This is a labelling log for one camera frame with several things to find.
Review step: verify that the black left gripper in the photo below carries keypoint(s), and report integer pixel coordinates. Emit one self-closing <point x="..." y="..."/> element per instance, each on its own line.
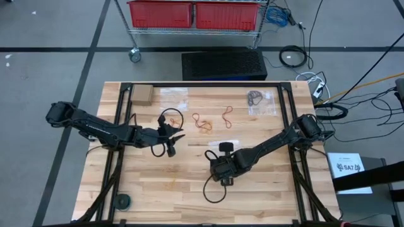
<point x="164" y="137"/>

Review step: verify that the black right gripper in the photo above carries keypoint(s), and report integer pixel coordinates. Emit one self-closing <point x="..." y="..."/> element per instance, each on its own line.
<point x="228" y="167"/>

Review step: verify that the red rubber band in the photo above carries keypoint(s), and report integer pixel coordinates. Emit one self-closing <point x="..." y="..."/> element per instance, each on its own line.
<point x="173" y="121"/>
<point x="223" y="117"/>
<point x="193" y="117"/>

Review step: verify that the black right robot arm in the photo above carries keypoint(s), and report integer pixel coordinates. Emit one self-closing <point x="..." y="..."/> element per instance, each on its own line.
<point x="271" y="145"/>

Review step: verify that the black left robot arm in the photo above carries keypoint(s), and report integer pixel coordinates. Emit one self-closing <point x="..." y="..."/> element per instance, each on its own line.
<point x="94" y="127"/>

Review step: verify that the small cardboard box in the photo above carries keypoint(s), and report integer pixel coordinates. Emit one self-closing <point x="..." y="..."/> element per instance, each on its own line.
<point x="142" y="94"/>

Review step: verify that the black perforated metal box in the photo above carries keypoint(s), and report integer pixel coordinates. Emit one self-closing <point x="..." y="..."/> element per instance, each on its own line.
<point x="224" y="64"/>

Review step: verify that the black tape roll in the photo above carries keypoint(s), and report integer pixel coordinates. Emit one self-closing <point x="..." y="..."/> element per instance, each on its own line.
<point x="122" y="201"/>

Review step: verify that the cart caster wheel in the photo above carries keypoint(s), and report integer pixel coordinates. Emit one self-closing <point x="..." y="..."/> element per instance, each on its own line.
<point x="135" y="55"/>

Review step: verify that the red plastic bin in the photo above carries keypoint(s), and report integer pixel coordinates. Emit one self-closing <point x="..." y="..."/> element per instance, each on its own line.
<point x="161" y="14"/>
<point x="227" y="15"/>

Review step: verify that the white power strip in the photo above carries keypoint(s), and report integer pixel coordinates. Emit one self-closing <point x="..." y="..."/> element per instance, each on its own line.
<point x="318" y="89"/>

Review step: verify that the white printed paper sheet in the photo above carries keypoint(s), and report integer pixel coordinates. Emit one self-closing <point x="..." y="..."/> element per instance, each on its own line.
<point x="347" y="176"/>

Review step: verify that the grey stand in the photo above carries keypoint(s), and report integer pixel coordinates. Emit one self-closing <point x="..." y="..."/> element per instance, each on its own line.
<point x="363" y="208"/>

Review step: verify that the black beam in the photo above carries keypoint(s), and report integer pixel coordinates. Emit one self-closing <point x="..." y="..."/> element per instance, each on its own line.
<point x="369" y="176"/>

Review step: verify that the grey device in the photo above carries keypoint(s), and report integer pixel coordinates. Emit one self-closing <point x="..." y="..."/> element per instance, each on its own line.
<point x="400" y="91"/>

